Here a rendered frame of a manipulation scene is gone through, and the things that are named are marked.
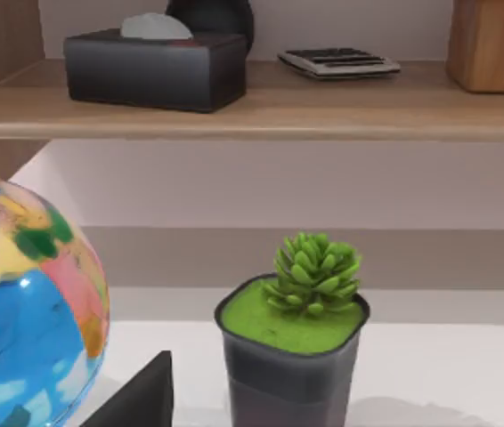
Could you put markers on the black tissue box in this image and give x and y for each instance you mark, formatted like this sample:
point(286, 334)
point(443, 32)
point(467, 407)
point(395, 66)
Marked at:
point(154, 71)

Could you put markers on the green plant in grey pot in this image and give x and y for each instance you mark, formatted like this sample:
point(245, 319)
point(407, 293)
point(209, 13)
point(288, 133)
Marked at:
point(292, 347)

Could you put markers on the black rounded object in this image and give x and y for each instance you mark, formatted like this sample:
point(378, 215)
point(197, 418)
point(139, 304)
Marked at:
point(216, 18)

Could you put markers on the wooden block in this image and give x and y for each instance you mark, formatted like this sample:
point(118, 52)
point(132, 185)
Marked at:
point(494, 44)

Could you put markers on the grey calculator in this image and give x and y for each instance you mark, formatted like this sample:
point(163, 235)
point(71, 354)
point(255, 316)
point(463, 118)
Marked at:
point(338, 63)

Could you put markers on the colourful globe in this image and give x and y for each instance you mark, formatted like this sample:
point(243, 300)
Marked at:
point(25, 302)

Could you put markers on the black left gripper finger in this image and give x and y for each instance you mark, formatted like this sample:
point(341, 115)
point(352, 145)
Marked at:
point(149, 396)

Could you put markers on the wooden shelf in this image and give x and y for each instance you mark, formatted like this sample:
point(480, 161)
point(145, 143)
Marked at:
point(278, 111)

